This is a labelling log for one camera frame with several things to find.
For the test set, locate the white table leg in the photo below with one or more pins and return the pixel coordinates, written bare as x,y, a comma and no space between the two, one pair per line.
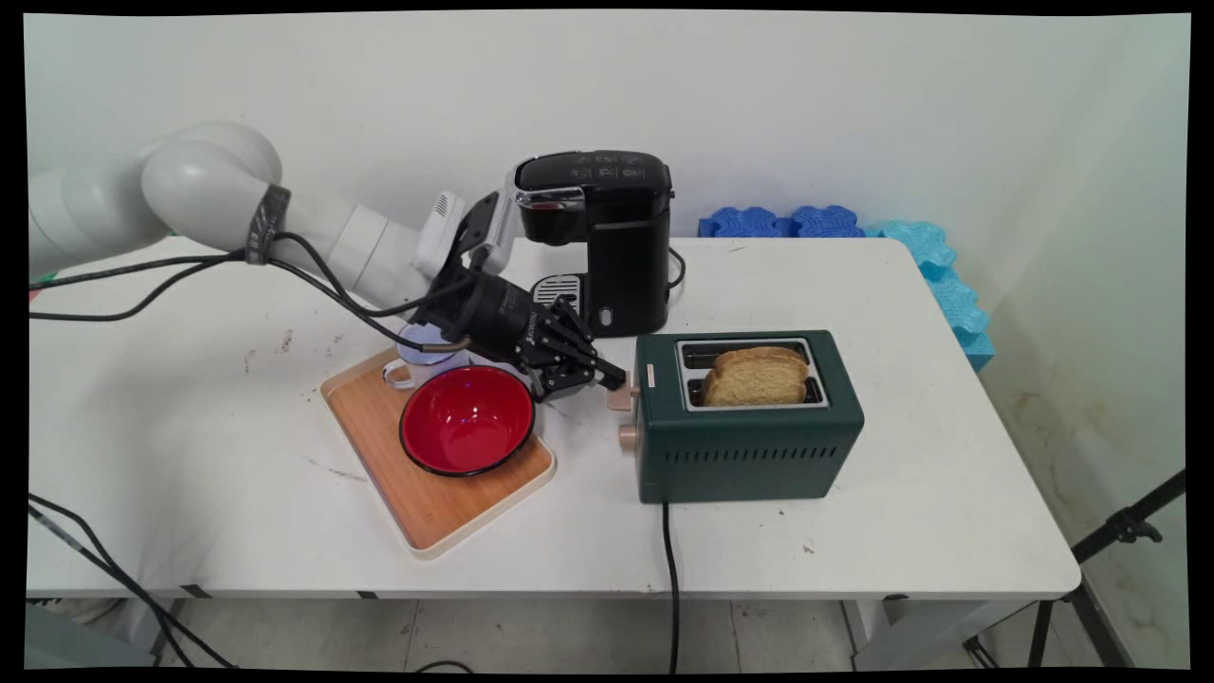
910,631

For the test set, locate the black tripod stand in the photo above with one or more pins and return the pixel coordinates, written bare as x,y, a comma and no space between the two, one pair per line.
1110,536

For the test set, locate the blue foam mat piece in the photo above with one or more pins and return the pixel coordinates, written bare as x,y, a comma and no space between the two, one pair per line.
827,221
749,223

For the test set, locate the green foam mat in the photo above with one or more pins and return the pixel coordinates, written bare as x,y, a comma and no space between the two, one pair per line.
45,278

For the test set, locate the dark green toaster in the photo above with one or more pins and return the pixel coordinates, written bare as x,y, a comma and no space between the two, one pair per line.
749,446

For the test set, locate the wooden serving tray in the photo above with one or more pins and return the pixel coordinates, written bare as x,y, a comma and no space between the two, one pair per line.
432,507

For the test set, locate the cyan foam mat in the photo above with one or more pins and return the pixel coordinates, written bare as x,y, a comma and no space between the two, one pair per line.
948,294

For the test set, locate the black coffee machine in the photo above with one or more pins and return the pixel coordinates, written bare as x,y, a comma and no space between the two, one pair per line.
621,247

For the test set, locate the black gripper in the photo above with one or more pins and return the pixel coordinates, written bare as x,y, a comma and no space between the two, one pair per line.
493,318

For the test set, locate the toasted bread slice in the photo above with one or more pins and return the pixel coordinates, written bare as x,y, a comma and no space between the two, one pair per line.
754,381

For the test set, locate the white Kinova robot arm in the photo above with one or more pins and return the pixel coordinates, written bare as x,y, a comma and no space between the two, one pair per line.
209,185

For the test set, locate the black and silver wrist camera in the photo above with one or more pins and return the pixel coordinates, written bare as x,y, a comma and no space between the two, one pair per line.
488,228

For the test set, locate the red bowl with black rim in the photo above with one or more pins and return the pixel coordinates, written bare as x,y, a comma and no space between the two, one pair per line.
467,422

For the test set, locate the white enamel mug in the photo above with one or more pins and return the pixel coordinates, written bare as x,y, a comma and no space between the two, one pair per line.
417,370

